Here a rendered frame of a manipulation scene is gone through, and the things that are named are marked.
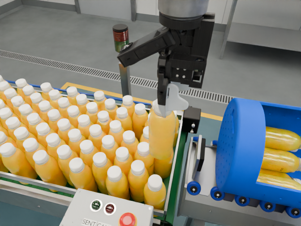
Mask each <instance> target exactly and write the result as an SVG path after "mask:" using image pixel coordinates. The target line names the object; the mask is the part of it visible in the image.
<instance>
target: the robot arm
mask: <svg viewBox="0 0 301 226"><path fill-rule="evenodd" d="M208 4H209V0H158V10H159V22H160V24H161V25H163V27H161V28H159V29H157V30H155V31H153V32H151V33H150V34H148V35H146V36H144V37H142V38H140V39H138V40H136V41H135V42H131V43H128V44H127V45H125V46H124V47H122V49H121V50H120V53H119V55H118V56H117V58H118V60H119V61H120V63H121V64H122V65H123V67H124V68H125V67H127V66H129V65H133V64H135V63H137V62H139V61H140V60H142V59H144V58H147V57H149V56H151V55H153V54H155V53H157V52H158V53H159V59H158V67H157V68H158V69H157V78H158V87H157V101H158V108H159V111H160V113H161V115H162V117H163V118H166V112H167V111H177V110H186V109H187V108H188V106H189V103H188V102H187V101H186V100H184V99H183V98H181V97H180V96H179V91H188V90H190V89H191V88H192V87H194V88H202V83H203V79H204V74H205V69H206V64H207V56H208V52H209V47H210V43H211V37H212V32H213V28H214V23H215V13H209V12H207V9H208ZM192 74H193V75H192ZM200 75H202V78H201V82H195V81H194V80H198V81H199V80H200Z"/></svg>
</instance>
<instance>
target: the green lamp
mask: <svg viewBox="0 0 301 226"><path fill-rule="evenodd" d="M100 206H101V203H100V201H98V200H95V201H93V202H92V204H91V207H92V209H93V210H97V209H99V208H100Z"/></svg>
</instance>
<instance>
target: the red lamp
mask: <svg viewBox="0 0 301 226"><path fill-rule="evenodd" d="M114 209H115V207H114V205H113V204H107V205H106V207H105V211H106V213H112V212H113V211H114Z"/></svg>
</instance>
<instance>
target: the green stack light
mask: <svg viewBox="0 0 301 226"><path fill-rule="evenodd" d="M128 43H129V39H128V40H127V41H124V42H117V41H115V40H114V45H115V51H116V52H119V53H120V50H121V49H122V47H124V46H125V45H127V44H128Z"/></svg>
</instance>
